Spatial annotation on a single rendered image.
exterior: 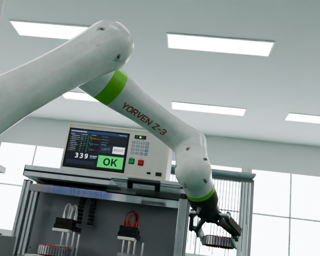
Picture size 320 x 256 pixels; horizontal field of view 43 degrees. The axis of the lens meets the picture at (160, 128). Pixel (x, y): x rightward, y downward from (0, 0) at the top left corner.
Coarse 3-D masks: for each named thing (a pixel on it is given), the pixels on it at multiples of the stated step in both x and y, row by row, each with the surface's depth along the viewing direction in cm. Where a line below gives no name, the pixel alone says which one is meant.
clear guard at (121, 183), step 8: (112, 184) 137; (120, 184) 137; (136, 184) 137; (144, 184) 138; (168, 184) 138; (112, 192) 133; (120, 192) 133; (128, 192) 133; (136, 192) 134; (144, 192) 134; (152, 192) 134; (160, 192) 134; (168, 192) 134; (176, 192) 135; (176, 200) 131
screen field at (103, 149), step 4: (100, 148) 168; (104, 148) 168; (108, 148) 167; (112, 148) 167; (116, 148) 167; (120, 148) 167; (124, 148) 167; (104, 152) 167; (108, 152) 167; (112, 152) 167; (116, 152) 167; (120, 152) 167
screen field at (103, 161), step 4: (100, 156) 167; (104, 156) 166; (108, 156) 166; (112, 156) 166; (100, 160) 166; (104, 160) 166; (108, 160) 166; (112, 160) 166; (116, 160) 166; (120, 160) 166; (100, 164) 166; (104, 164) 165; (108, 164) 165; (112, 164) 165; (116, 164) 165; (120, 164) 165; (112, 168) 165; (116, 168) 165; (120, 168) 165
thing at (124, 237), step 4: (120, 228) 149; (124, 228) 149; (128, 228) 149; (132, 228) 149; (136, 228) 149; (120, 232) 148; (124, 232) 148; (128, 232) 148; (132, 232) 148; (136, 232) 149; (120, 236) 146; (124, 236) 148; (128, 236) 148; (132, 236) 148; (136, 236) 148; (140, 236) 161; (124, 240) 157; (128, 240) 149; (132, 240) 145; (136, 240) 157; (124, 244) 157; (128, 244) 156; (128, 248) 156; (128, 252) 155
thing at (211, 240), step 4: (204, 236) 141; (208, 236) 139; (212, 236) 137; (216, 236) 137; (220, 236) 137; (224, 236) 137; (204, 240) 140; (208, 240) 138; (212, 240) 137; (216, 240) 136; (220, 240) 136; (224, 240) 137; (228, 240) 137; (204, 244) 141; (208, 244) 138; (212, 244) 137; (216, 244) 136; (220, 244) 136; (224, 244) 136; (228, 244) 136; (232, 244) 137; (224, 248) 144; (228, 248) 142; (232, 248) 138
